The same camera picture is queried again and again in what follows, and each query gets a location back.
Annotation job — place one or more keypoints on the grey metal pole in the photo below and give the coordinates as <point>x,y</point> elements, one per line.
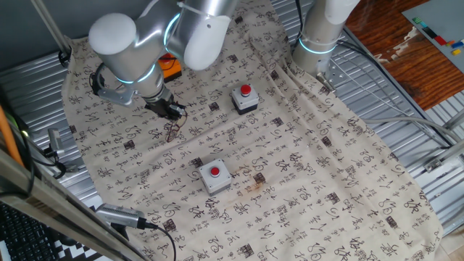
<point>50,25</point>

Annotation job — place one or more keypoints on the black toy brick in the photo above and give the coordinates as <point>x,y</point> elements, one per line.
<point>429,32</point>

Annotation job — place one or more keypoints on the aluminium corner bracket rail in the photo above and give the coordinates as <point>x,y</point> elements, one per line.
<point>444,156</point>

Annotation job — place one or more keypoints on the small grey camera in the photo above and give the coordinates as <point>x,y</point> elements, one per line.
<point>55,141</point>

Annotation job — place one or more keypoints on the black pole clamp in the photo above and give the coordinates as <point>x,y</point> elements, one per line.
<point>64,58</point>

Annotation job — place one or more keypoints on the grey flat board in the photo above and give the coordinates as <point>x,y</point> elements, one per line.
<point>438,18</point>

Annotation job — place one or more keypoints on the red toy brick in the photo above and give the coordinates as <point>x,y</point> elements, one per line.
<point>440,40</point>

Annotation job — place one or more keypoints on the silver depth camera with mount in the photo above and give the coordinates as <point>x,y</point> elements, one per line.
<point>119,215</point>

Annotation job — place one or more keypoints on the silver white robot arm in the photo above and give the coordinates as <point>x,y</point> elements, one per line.
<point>123,47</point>

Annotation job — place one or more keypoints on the black keyboard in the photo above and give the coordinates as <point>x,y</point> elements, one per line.
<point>25,235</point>

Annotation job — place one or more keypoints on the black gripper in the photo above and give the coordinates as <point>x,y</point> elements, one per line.
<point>159,105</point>

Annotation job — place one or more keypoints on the black white checkerboard sheet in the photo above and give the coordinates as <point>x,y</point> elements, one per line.
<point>78,252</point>

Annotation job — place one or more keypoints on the yellow toy brick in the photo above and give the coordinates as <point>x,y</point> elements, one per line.
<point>456,51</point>

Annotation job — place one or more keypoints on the orange box red mushroom button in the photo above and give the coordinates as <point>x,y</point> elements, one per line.
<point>170,69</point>

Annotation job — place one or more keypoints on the brown wooden table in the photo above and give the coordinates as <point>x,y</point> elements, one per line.
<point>406,61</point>

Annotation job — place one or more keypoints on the silver base mounting plate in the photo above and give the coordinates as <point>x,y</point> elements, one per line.
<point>337,74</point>

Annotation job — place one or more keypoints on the aluminium frame beam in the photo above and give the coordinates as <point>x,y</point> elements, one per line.
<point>54,206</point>

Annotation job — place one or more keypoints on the grey box flat red button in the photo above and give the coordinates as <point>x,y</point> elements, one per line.
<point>209,180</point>

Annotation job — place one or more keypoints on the blue toy brick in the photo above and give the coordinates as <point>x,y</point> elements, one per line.
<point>457,44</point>

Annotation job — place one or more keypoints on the orange tube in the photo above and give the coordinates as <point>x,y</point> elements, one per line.
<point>8,134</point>

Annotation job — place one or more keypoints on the brown thin-frame glasses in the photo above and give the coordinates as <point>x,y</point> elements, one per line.
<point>174,128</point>

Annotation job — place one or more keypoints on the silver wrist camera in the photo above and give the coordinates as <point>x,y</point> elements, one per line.
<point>114,97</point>

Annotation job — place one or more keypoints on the black computer mouse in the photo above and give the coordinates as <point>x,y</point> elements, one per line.
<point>67,240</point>

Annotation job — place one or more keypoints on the beige calligraphy print tablecloth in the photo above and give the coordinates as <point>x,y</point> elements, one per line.
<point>290,163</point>

